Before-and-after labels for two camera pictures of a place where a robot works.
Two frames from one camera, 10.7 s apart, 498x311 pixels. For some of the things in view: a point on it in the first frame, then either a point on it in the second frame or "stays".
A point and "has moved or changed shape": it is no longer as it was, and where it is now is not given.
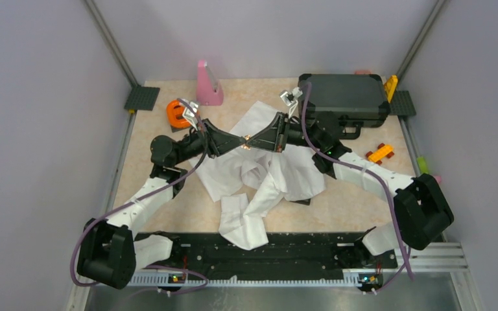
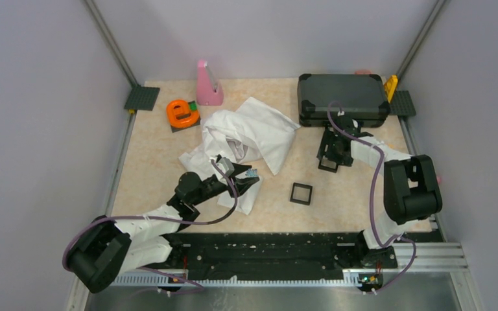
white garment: x=251 y=182 has moved or changed shape
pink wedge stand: x=209 y=91 stays
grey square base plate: x=178 y=129 stays
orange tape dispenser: x=175 y=109 stays
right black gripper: x=271 y=138 to x=329 y=138
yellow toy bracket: x=390 y=87 stays
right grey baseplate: x=401 y=103 stays
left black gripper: x=220 y=141 to x=241 y=185
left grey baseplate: x=142 y=98 stays
